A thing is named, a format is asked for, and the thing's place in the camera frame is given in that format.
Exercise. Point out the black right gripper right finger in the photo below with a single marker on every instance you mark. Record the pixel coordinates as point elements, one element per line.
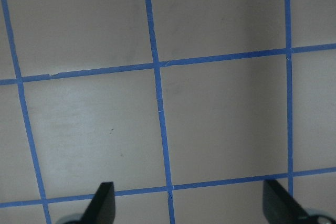
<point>278,205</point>

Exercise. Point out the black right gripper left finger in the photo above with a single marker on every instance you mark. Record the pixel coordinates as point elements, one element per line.
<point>101,209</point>

